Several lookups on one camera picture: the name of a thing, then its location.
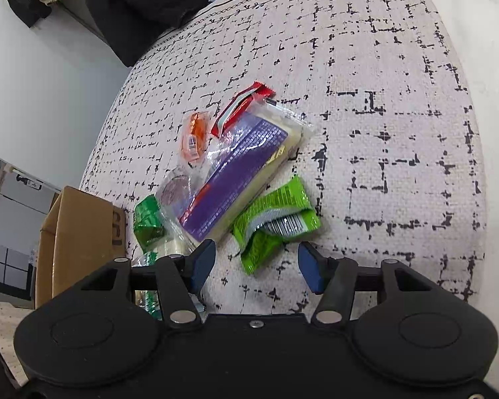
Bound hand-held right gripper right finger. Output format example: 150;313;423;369
298;241;441;327

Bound white rice cake packet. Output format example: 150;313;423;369
150;216;196;258

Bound red striped snack packet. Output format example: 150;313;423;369
210;81;277;138

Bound cardboard box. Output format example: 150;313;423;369
35;186;127;310

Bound small orange snack packet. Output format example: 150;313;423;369
181;111;211;163

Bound grey cabinet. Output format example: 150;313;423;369
0;147;63;300

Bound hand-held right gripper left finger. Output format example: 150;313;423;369
67;239;216;329

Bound black coat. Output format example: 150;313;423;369
73;0;234;67

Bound patterned white cloth cover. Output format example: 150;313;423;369
79;0;489;314

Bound purple pastry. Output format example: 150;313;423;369
156;175;200;217

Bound green edged cracker packet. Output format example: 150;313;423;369
131;251;204;321

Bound large purple label snack packet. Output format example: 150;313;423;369
179;100;317;244

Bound light green snack packet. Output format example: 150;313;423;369
232;175;322;276

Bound dark green snack packet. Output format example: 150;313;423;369
133;195;167;247

